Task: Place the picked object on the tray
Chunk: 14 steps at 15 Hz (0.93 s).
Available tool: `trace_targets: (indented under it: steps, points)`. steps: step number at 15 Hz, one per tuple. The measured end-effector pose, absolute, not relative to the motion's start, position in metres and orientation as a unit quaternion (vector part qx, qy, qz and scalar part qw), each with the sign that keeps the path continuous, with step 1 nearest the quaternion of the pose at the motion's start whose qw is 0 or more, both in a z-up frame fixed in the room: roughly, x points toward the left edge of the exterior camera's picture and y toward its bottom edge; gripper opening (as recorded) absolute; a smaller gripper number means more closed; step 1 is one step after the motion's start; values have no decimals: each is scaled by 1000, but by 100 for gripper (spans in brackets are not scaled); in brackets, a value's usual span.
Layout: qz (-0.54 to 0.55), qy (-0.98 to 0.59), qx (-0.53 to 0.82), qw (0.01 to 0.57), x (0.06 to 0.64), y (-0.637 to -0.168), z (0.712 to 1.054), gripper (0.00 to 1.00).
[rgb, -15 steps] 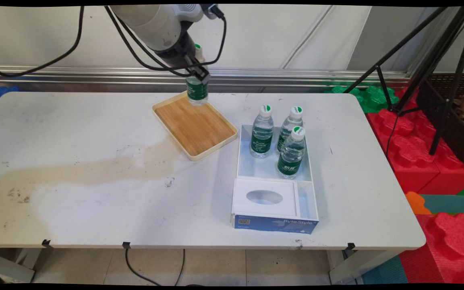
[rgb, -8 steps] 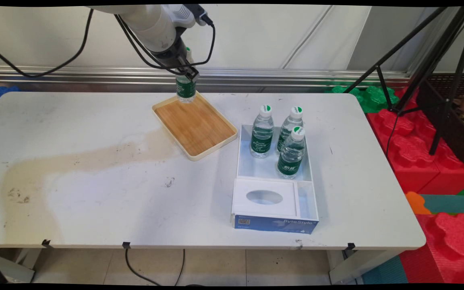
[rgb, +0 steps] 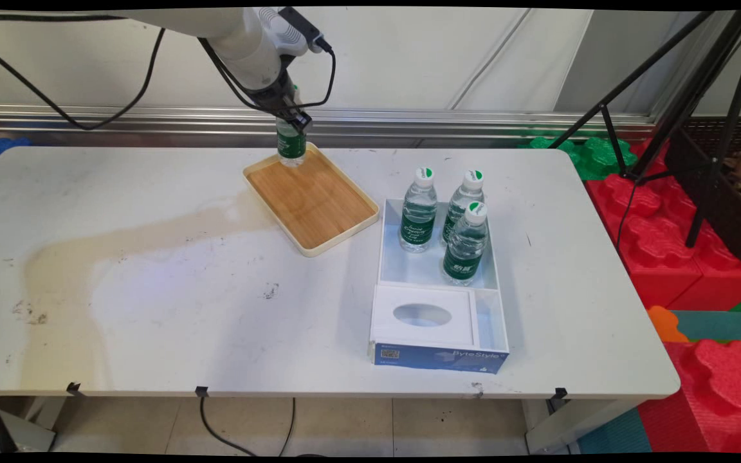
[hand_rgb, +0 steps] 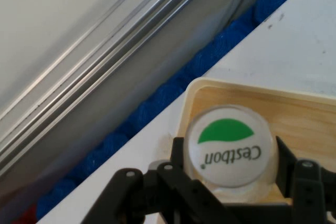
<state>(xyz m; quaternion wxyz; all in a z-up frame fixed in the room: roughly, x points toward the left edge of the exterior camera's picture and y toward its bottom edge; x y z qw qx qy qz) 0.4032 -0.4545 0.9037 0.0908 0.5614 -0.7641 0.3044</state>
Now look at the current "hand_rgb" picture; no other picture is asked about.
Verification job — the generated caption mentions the Cestbon white bottle cap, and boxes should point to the Cestbon white bottle cap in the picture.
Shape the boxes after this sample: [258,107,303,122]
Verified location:
[182,104,280,204]

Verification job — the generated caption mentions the bamboo tray with cream rim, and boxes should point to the bamboo tray with cream rim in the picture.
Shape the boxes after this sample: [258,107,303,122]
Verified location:
[176,77,336,207]

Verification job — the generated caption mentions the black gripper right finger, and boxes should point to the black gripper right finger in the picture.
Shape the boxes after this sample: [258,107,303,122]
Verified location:
[272,135,328,224]

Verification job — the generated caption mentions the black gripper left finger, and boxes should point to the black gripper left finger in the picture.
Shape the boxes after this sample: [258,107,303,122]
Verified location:
[83,136,229,224]

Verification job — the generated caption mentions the aluminium rail frame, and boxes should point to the aluminium rail frame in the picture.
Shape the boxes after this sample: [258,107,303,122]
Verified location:
[0,0,220,176]

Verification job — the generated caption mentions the blue textured mat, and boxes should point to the blue textured mat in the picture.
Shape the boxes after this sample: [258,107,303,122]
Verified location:
[36,0,320,222]

